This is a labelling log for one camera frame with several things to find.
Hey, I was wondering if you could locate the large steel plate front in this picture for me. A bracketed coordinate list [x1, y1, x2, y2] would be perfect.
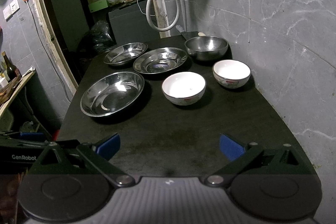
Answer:
[80, 71, 145, 118]

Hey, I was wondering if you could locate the white ceramic bowl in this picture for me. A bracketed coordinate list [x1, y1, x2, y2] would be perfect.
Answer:
[161, 71, 206, 106]
[213, 60, 251, 89]

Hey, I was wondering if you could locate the deep steel bowl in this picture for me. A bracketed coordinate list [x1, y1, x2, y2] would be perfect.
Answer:
[185, 35, 229, 61]

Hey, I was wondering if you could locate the wooden side shelf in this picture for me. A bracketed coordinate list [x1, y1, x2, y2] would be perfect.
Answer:
[1, 66, 36, 119]

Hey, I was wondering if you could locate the dark glass bottle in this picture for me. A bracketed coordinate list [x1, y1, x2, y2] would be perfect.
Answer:
[2, 51, 21, 81]

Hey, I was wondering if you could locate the black plastic bag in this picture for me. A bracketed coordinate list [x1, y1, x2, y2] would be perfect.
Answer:
[91, 20, 116, 53]

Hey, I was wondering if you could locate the cleaver knife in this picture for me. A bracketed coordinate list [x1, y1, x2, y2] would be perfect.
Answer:
[175, 24, 206, 40]

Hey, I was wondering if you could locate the grey cabinet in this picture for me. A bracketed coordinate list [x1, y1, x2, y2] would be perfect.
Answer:
[108, 0, 160, 46]

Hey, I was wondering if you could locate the green box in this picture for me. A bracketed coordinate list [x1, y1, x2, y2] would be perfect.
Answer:
[88, 0, 109, 13]

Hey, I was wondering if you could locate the white wall switch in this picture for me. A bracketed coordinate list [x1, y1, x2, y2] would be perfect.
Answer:
[3, 0, 20, 20]

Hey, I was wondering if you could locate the white hose loop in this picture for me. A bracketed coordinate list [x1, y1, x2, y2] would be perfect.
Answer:
[145, 0, 181, 33]

